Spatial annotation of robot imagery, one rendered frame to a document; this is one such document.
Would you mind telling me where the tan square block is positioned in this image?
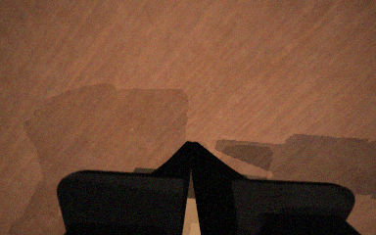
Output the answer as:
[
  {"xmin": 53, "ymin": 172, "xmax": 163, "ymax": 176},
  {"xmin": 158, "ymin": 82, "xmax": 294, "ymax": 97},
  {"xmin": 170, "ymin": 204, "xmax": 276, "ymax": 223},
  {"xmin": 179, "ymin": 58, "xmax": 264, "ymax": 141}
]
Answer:
[{"xmin": 133, "ymin": 167, "xmax": 201, "ymax": 235}]

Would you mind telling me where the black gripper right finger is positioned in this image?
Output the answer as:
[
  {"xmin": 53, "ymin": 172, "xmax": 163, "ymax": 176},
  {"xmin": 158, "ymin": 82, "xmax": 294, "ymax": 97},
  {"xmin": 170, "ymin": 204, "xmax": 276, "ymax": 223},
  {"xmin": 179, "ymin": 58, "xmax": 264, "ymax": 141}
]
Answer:
[{"xmin": 191, "ymin": 142, "xmax": 354, "ymax": 235}]

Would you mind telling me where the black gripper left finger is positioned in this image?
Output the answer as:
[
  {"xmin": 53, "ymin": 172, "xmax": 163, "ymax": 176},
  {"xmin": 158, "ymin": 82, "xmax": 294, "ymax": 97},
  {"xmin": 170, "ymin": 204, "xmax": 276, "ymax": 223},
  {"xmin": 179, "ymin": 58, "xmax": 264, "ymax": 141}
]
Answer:
[{"xmin": 57, "ymin": 141, "xmax": 193, "ymax": 235}]

